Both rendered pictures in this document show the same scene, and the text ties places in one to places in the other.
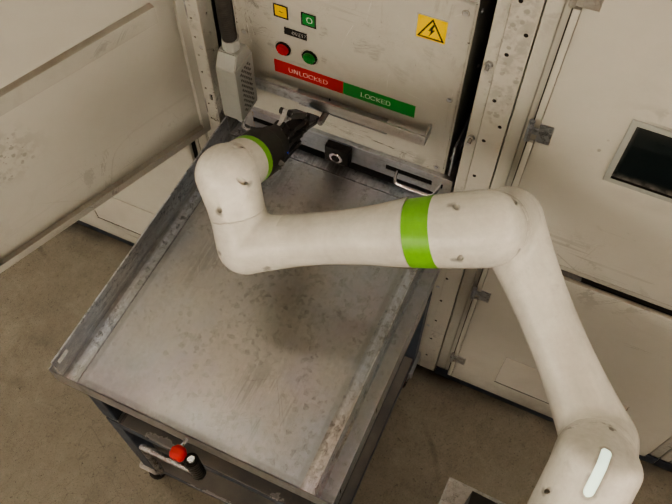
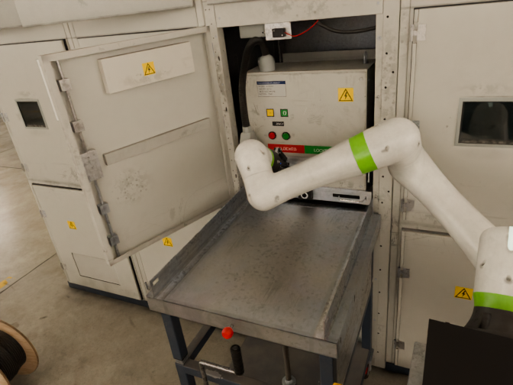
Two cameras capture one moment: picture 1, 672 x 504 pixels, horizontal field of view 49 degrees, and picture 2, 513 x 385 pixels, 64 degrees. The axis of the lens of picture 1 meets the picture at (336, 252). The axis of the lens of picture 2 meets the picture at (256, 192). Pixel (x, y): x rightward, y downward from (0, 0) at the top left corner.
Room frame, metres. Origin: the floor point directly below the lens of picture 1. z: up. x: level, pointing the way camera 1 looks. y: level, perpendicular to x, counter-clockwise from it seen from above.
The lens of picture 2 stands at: (-0.46, 0.13, 1.68)
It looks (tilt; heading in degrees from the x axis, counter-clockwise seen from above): 26 degrees down; 3
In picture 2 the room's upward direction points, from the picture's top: 7 degrees counter-clockwise
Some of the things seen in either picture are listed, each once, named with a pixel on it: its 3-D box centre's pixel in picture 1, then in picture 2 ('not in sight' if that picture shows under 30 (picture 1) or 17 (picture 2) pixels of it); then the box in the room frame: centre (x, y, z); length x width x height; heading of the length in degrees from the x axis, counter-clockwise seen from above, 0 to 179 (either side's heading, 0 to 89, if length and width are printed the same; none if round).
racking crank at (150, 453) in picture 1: (174, 465); (222, 376); (0.44, 0.35, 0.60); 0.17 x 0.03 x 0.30; 66
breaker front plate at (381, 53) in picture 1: (342, 66); (303, 134); (1.09, -0.01, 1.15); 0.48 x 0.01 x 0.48; 65
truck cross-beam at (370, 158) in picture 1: (344, 142); (308, 189); (1.10, -0.02, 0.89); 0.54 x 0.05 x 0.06; 65
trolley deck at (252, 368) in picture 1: (267, 296); (275, 257); (0.74, 0.15, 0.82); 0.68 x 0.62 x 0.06; 155
